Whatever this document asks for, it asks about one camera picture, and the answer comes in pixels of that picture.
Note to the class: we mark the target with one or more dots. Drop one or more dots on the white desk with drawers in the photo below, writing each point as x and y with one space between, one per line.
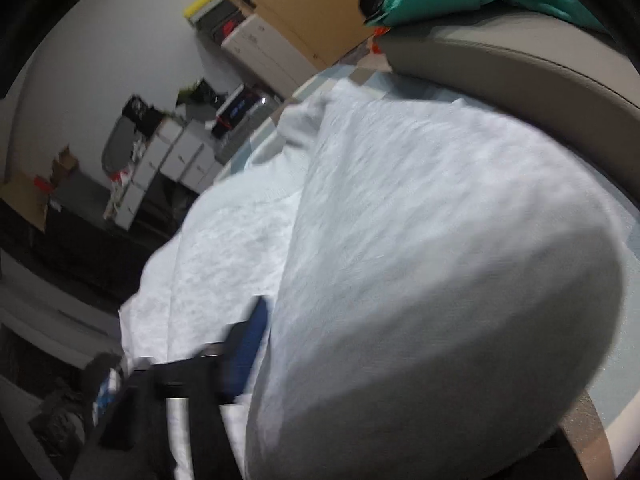
170 165

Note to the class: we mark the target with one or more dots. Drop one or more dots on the black shoe box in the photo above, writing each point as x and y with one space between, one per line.
220 22

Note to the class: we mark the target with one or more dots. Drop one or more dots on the black labelled box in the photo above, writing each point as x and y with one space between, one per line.
140 115

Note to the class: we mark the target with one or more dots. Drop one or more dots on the small open cardboard box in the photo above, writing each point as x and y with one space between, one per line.
65 162

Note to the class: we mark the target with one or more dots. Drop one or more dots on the white curtain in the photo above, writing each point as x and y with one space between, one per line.
45 310

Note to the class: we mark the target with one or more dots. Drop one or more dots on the green plant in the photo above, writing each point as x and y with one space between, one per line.
195 92

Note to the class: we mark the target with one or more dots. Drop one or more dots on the tan board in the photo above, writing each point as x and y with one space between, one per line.
22 200

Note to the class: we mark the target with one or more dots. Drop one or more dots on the yellow box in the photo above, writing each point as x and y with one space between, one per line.
200 5

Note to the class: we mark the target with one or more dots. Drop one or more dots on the black box with red stripe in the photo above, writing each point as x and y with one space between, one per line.
235 110

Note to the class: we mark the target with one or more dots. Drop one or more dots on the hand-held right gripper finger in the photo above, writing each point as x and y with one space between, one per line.
250 345

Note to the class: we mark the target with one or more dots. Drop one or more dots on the silver flat suitcase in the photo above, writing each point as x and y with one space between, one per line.
250 130

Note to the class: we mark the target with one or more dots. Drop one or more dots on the wooden door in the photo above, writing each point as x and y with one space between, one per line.
300 5

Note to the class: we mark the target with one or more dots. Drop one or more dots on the grey mini fridge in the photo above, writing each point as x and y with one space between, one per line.
100 215

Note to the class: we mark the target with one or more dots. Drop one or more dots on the blue plaid cloth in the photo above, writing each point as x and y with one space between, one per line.
106 392

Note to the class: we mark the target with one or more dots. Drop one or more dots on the light grey hoodie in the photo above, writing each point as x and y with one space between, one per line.
425 285

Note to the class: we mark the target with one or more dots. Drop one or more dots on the grey framed mirror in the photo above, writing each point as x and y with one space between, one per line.
117 145

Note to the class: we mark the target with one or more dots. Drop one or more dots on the beige sofa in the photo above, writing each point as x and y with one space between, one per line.
500 60

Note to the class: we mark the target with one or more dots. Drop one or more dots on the tall black cabinet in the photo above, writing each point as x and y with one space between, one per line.
65 260

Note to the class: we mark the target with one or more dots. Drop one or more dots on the white upright suitcase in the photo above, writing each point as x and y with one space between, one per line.
270 52

